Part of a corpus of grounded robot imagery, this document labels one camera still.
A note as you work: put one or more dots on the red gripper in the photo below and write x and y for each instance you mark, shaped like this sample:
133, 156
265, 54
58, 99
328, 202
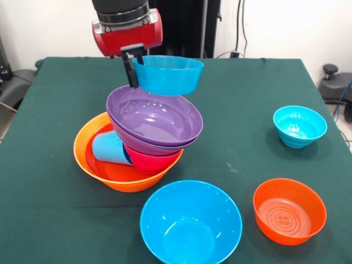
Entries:
129, 38

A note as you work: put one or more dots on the purple bowl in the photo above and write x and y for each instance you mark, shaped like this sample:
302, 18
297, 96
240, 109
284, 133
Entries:
148, 151
154, 121

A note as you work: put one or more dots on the blue cup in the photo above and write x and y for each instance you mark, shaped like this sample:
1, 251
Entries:
107, 148

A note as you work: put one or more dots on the large orange bowl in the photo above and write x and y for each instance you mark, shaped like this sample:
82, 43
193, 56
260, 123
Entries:
82, 143

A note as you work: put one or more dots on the magenta bowl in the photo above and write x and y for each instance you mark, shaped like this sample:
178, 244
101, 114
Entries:
151, 163

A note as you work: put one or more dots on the large blue bowl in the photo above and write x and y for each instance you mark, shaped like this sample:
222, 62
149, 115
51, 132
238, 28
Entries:
189, 236

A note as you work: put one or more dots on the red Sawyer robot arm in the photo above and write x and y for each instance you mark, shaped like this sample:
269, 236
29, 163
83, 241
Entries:
121, 9

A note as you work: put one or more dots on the dark green tablecloth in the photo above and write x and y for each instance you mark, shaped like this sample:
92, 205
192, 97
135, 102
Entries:
247, 165

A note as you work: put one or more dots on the cyan ribbed bowl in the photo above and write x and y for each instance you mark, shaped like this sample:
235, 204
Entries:
299, 123

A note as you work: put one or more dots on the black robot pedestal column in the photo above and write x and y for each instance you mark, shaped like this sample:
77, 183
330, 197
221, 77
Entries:
187, 27

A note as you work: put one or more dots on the dark grey pedestal foot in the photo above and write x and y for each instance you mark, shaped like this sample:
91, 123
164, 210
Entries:
19, 79
335, 85

